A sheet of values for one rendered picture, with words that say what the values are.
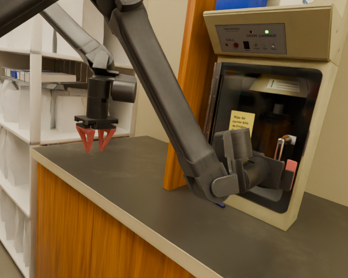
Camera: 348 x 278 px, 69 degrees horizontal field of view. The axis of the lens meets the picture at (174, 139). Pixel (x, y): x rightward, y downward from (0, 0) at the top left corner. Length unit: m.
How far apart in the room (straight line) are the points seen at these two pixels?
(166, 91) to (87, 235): 0.71
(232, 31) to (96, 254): 0.84
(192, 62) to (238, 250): 0.56
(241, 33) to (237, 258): 0.57
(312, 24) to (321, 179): 0.70
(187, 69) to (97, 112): 0.31
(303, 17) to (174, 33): 1.01
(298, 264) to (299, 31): 0.54
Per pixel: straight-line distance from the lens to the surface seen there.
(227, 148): 0.50
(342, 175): 1.20
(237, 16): 0.74
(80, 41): 0.79
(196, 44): 0.86
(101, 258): 1.00
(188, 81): 0.84
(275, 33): 0.72
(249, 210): 0.86
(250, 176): 0.51
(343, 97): 1.17
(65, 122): 1.64
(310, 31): 0.69
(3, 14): 0.46
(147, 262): 0.80
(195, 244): 0.67
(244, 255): 0.68
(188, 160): 0.45
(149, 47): 0.46
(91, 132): 0.70
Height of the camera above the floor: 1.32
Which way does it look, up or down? 13 degrees down
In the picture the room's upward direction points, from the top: 8 degrees clockwise
